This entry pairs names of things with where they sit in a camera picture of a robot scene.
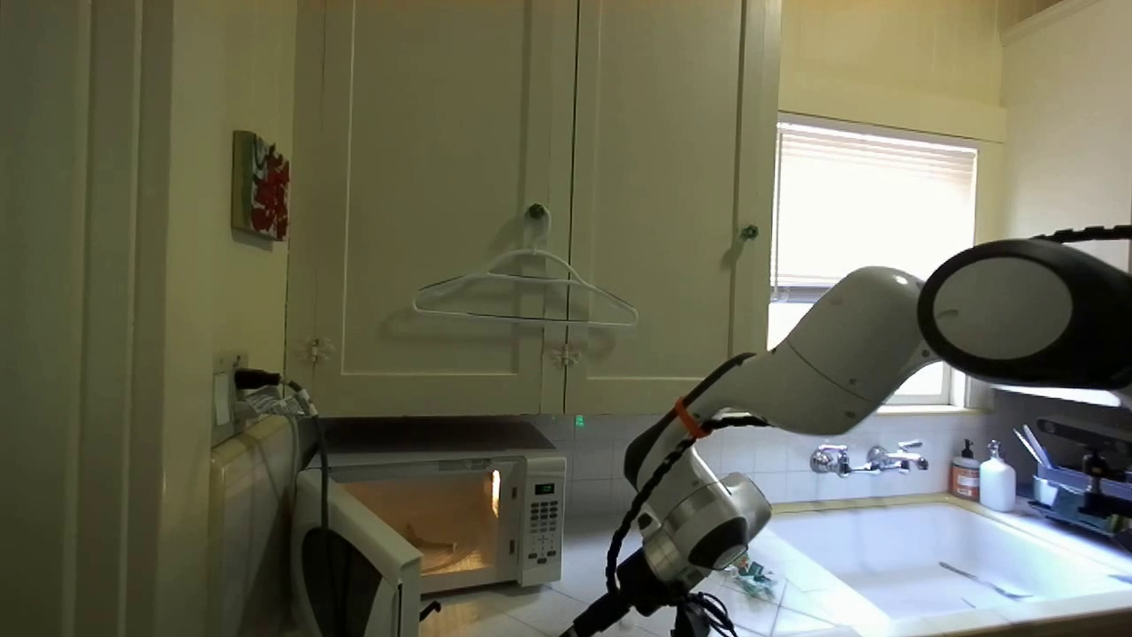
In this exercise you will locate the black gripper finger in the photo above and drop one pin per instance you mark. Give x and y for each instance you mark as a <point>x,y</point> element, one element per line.
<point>593,621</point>

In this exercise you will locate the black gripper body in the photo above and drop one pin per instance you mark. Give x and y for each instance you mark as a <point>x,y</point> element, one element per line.
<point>655,588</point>

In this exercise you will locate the white microwave door dark window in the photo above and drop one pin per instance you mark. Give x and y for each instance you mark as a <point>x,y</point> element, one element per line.
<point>377,588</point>

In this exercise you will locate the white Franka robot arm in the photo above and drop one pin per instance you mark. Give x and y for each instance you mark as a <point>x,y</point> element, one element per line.
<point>849,355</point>

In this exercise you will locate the white microwave oven body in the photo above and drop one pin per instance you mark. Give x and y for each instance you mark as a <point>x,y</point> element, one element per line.
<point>534,517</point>

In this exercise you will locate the crumpled clear plastic wrapper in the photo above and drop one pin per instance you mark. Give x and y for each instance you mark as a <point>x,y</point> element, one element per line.
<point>761,583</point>

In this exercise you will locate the white kitchen sink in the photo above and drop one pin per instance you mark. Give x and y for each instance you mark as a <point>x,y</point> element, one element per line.
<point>943,555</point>

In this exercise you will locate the brown soap bottle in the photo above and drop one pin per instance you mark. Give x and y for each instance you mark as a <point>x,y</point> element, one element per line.
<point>962,477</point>

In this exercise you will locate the white plastic clothes hanger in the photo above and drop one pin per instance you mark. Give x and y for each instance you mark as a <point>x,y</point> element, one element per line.
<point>523,286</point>

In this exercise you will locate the white plastic bottle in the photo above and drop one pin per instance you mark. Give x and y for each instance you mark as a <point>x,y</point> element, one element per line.
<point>998,483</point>

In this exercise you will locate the small bare cabinet knob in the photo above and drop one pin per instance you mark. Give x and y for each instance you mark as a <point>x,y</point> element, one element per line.
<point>746,233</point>

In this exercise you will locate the round cabinet knob holding hanger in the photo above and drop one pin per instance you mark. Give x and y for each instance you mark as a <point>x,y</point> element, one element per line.
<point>534,215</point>

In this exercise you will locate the dark dish rack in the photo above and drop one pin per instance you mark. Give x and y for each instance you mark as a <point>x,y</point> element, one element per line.
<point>1078,483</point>

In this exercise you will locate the kitchen window with blind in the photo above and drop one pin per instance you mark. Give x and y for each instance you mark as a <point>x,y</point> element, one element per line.
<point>871,196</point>

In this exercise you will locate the chrome wall faucet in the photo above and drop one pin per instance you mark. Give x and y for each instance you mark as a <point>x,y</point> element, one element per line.
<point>879,457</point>

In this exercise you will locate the cream upper wall cabinet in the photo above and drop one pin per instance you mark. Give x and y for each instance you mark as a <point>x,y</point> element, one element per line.
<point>426,155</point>

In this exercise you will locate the small red wall picture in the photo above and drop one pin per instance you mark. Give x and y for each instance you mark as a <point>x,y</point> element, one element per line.
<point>261,185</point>

